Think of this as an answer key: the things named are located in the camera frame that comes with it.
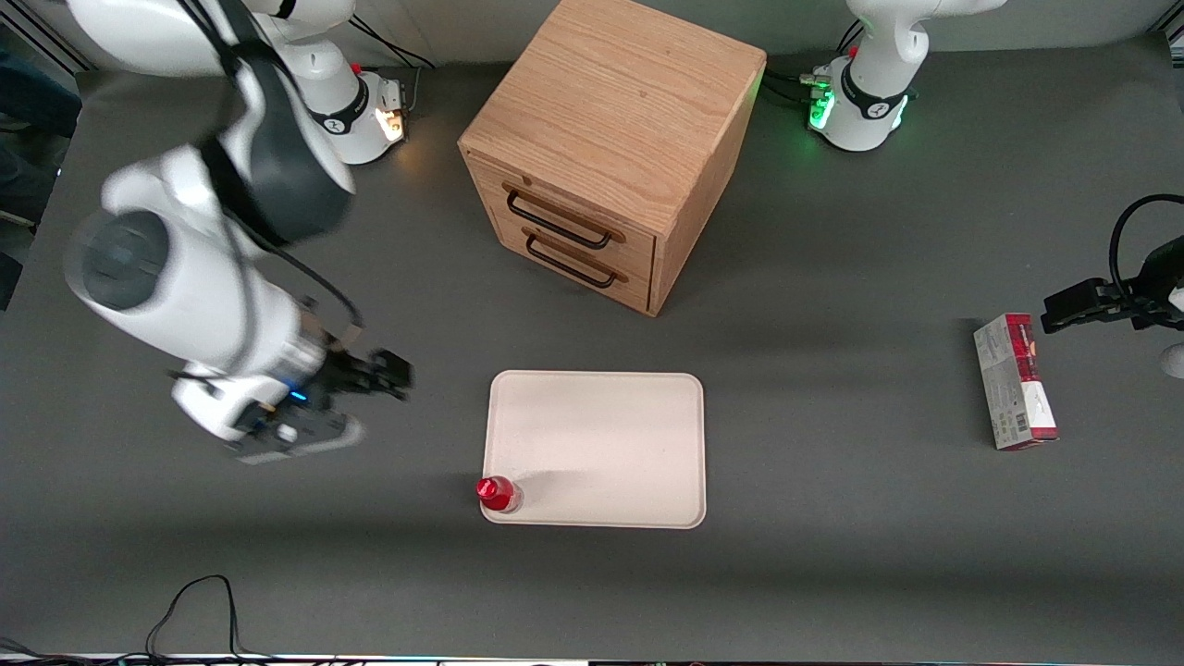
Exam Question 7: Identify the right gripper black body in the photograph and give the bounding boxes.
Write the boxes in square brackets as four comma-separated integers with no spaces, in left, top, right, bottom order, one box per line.
[308,346,376,413]

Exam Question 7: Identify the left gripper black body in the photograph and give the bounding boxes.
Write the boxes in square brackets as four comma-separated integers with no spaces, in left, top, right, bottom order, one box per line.
[1136,236,1184,330]

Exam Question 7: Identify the red cap coke bottle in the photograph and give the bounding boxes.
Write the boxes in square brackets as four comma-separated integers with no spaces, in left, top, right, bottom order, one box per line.
[475,475,524,514]

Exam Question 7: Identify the white rectangular plastic tray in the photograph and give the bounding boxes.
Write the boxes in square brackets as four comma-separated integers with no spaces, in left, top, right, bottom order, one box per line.
[482,371,707,530]

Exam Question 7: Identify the red plaid cardboard box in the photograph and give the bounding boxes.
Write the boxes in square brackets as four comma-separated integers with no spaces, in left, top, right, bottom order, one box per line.
[973,313,1061,452]

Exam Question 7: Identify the wooden drawer front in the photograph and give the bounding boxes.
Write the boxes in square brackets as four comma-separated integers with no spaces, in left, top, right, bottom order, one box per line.
[493,215,654,314]
[465,150,659,278]

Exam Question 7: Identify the wooden drawer cabinet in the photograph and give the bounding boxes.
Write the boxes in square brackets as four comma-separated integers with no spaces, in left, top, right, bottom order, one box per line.
[458,0,767,318]

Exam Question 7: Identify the dark blue background object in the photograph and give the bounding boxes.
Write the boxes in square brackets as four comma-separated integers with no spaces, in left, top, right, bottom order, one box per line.
[0,46,84,142]

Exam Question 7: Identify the black looped gripper cable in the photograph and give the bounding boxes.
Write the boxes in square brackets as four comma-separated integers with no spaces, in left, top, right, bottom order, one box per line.
[1108,193,1184,306]

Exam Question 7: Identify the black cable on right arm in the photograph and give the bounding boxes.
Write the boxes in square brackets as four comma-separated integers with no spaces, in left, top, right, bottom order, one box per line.
[180,0,367,336]

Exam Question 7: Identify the black drawer handle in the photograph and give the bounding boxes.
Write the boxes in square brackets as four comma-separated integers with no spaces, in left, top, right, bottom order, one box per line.
[524,228,631,290]
[502,182,627,251]

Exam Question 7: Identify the black looped table cable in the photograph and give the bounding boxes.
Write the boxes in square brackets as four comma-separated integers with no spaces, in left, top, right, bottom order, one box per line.
[143,574,278,663]

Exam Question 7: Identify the black right base cables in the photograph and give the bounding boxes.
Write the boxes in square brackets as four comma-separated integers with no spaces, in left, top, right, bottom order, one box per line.
[350,13,438,73]

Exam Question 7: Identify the black base cables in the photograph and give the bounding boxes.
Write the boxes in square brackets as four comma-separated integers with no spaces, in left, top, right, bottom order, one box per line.
[350,13,438,73]
[762,18,866,108]

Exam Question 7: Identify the black left base cables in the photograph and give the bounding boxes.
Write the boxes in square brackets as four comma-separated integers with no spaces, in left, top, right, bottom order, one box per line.
[762,18,866,108]

